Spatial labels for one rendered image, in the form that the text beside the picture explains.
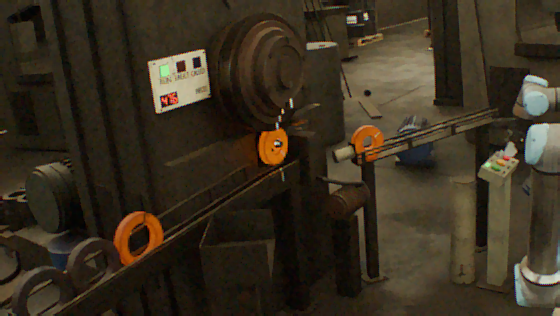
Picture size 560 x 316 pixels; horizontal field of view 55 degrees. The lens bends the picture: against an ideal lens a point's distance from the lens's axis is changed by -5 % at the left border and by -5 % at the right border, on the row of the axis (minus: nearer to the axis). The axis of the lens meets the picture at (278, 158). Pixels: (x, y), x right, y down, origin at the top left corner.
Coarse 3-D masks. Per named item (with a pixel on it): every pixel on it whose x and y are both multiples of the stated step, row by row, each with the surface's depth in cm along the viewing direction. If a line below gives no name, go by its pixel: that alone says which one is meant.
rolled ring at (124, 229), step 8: (128, 216) 176; (136, 216) 176; (144, 216) 179; (152, 216) 181; (120, 224) 174; (128, 224) 174; (136, 224) 176; (152, 224) 182; (160, 224) 185; (120, 232) 172; (128, 232) 174; (152, 232) 184; (160, 232) 185; (120, 240) 172; (152, 240) 185; (160, 240) 185; (120, 248) 172; (128, 248) 174; (152, 248) 183; (120, 256) 173; (128, 256) 175; (136, 256) 181
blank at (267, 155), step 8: (280, 128) 229; (264, 136) 223; (272, 136) 225; (280, 136) 229; (264, 144) 222; (264, 152) 223; (272, 152) 226; (280, 152) 230; (264, 160) 226; (272, 160) 227; (280, 160) 231
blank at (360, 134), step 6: (366, 126) 254; (372, 126) 254; (360, 132) 253; (366, 132) 254; (372, 132) 255; (378, 132) 256; (354, 138) 253; (360, 138) 254; (372, 138) 258; (378, 138) 256; (360, 144) 254; (372, 144) 259; (378, 144) 257; (360, 150) 255; (372, 156) 258
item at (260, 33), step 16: (256, 32) 207; (272, 32) 211; (288, 32) 222; (240, 48) 203; (256, 48) 204; (240, 64) 202; (240, 80) 203; (240, 96) 206; (256, 96) 207; (256, 112) 211; (272, 112) 216; (288, 112) 227
